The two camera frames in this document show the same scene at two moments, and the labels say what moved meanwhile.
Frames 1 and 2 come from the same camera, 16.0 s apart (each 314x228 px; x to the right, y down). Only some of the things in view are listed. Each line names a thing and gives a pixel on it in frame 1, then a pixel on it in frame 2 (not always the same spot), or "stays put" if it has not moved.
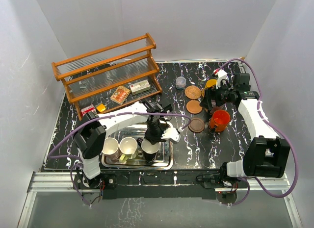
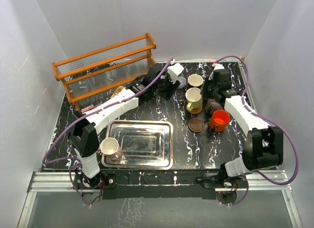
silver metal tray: [165, 161] stays put
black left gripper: [155, 139] to [171, 87]
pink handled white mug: [110, 148] stays put
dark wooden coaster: [196, 125] stays put
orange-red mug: [220, 118] stays put
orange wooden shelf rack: [112, 78] stays put
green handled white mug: [127, 146] to [194, 96]
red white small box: [87, 110] stays put
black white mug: [149, 150] to [195, 80]
